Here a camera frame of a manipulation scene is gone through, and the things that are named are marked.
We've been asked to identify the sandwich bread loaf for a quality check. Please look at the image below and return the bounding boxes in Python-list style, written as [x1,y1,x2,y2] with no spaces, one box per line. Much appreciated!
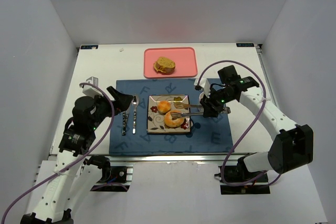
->
[153,57,176,74]

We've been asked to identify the pink serving tray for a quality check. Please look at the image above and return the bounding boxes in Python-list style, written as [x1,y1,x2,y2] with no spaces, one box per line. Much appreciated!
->
[143,47,198,79]

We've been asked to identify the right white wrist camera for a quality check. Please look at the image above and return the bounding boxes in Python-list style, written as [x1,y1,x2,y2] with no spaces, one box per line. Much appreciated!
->
[194,78,211,98]

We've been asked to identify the floral square plate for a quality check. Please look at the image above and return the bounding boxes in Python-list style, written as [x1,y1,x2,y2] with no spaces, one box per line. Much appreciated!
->
[147,94,191,134]

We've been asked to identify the aluminium frame rail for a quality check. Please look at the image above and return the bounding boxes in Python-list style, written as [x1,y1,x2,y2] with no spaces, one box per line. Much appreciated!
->
[49,153,297,164]

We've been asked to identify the small round bread roll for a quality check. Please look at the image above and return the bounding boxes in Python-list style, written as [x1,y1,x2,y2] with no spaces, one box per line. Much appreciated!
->
[157,101,171,114]

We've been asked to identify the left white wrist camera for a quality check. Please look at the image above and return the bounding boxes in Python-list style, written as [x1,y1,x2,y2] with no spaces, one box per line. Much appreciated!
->
[79,76,103,98]

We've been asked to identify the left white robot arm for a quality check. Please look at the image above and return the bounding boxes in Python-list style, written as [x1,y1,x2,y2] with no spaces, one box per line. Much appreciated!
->
[21,83,133,223]

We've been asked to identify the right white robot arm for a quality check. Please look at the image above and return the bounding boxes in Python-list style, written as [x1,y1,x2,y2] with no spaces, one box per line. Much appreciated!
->
[201,61,313,175]

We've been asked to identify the blue letter placemat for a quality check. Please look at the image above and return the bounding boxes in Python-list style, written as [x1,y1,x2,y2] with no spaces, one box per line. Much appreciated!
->
[109,79,233,156]

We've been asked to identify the ring bagel bread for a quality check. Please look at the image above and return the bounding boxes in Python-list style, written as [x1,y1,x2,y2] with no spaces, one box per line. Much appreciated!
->
[164,110,184,128]

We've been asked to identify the metal serving tongs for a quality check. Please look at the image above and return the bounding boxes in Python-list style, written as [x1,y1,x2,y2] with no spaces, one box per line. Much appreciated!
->
[171,102,231,119]

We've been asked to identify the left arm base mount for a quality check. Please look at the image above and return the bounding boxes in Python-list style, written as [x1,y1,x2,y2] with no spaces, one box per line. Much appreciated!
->
[80,155,131,192]

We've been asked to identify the patterned handle spoon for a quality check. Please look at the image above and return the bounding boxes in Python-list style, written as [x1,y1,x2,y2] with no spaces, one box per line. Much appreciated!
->
[132,94,140,134]

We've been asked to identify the patterned handle fork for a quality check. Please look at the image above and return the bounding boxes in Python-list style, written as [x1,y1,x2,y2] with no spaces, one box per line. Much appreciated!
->
[121,111,129,136]

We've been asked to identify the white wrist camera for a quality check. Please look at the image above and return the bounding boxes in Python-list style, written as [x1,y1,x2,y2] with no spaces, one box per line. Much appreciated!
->
[79,76,103,98]
[194,78,211,98]

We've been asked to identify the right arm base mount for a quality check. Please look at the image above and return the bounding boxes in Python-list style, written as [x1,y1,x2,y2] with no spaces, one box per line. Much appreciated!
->
[214,166,270,195]

